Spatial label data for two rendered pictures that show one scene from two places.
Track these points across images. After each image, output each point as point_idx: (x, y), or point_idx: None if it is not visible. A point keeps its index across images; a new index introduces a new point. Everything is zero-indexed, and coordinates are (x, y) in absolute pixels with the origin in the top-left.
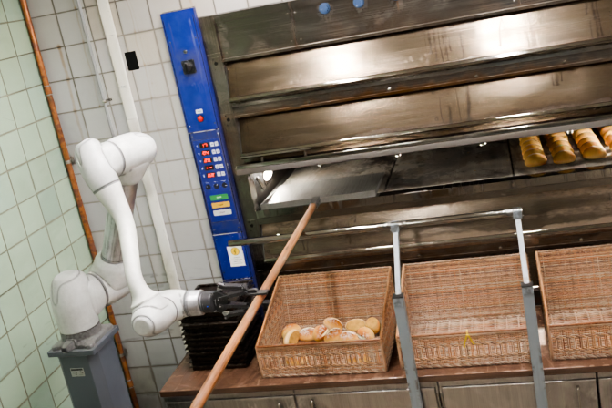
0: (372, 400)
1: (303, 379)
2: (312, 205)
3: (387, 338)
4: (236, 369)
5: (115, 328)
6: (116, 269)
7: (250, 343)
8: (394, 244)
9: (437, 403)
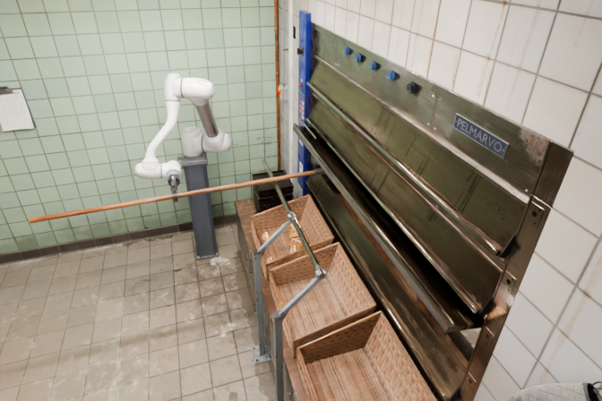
0: None
1: (253, 248)
2: (310, 171)
3: None
4: None
5: (203, 163)
6: (206, 139)
7: (271, 213)
8: (281, 226)
9: (268, 318)
